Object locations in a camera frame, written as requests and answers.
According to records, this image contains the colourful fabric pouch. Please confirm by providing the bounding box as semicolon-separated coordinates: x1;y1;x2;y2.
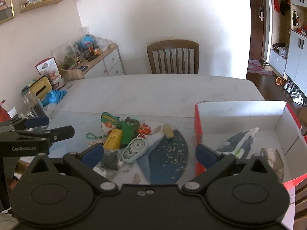
85;112;121;139

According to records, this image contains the brown entrance door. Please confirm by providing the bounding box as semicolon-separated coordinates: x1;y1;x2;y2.
249;0;266;61

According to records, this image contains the framed family picture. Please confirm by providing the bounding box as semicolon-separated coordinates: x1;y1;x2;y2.
0;0;15;24

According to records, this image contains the round patterned table mat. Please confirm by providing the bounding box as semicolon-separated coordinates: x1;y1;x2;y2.
93;121;189;185

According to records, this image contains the white drawer sideboard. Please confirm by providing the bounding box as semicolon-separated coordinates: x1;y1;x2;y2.
71;43;125;80

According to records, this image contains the red kettle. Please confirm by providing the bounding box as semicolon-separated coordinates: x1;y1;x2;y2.
0;100;12;122

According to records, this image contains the blue cloth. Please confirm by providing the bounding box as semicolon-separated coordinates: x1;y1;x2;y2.
42;90;67;106

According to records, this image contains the beige eraser block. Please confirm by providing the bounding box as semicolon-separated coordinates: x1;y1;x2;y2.
162;124;174;140

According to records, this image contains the blue globe toy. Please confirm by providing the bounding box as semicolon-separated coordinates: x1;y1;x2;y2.
78;35;95;50

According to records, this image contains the small yellow box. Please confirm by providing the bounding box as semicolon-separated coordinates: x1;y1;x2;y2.
104;129;122;150

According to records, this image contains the orange red flower toy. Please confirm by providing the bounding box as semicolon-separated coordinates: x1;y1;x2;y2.
137;123;151;139

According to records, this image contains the red patterned door rug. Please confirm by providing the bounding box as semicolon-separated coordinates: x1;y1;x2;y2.
247;60;274;75

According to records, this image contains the light green correction tape dispenser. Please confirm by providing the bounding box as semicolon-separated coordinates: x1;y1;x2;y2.
121;137;148;163

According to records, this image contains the wooden wall shelf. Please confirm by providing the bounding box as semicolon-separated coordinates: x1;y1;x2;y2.
20;0;65;13

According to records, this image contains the red white snack bag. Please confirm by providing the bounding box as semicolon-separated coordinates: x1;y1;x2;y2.
35;57;65;90

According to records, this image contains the white wall cabinet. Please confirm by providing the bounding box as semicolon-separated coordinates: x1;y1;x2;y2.
269;0;306;94

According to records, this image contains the far wooden chair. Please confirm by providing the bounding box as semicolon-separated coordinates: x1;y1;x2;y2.
147;39;200;75

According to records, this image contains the clear glass jar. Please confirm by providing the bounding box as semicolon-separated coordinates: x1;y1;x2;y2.
23;91;50;128

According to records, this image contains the green plush toy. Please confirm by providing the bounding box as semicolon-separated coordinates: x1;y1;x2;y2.
120;117;140;147

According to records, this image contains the silver snack packet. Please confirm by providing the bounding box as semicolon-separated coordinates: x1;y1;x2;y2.
260;148;285;182

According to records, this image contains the red and white cardboard box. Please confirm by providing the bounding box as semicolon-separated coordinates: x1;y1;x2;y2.
195;101;306;229

